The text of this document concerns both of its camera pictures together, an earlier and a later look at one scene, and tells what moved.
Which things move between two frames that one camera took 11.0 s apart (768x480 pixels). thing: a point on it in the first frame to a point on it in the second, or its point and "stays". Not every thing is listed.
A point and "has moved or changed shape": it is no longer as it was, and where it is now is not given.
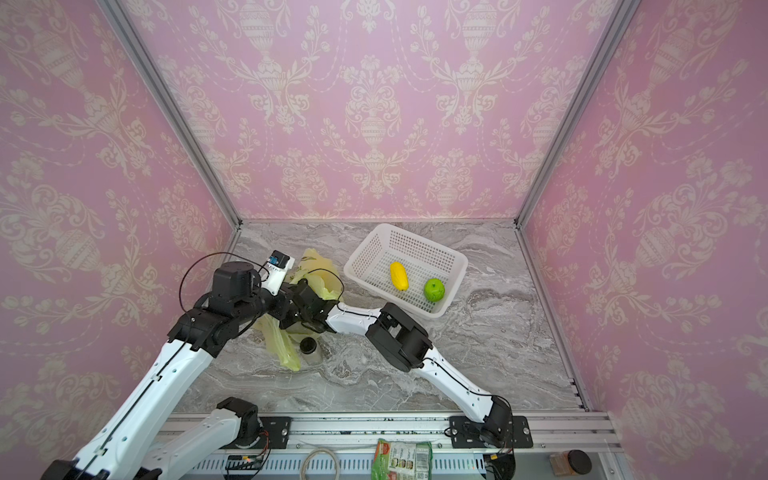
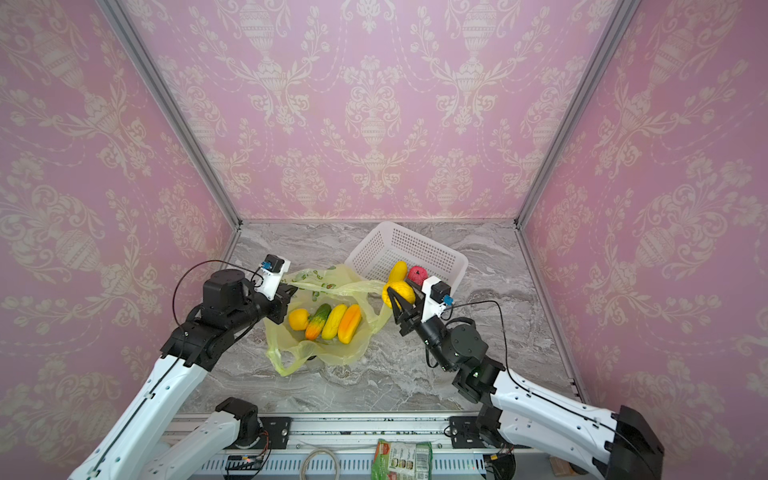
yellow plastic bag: (323, 279) has moved or changed shape
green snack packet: (401, 460) stays
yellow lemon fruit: (399, 276) stays
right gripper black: (309, 301) to (410, 315)
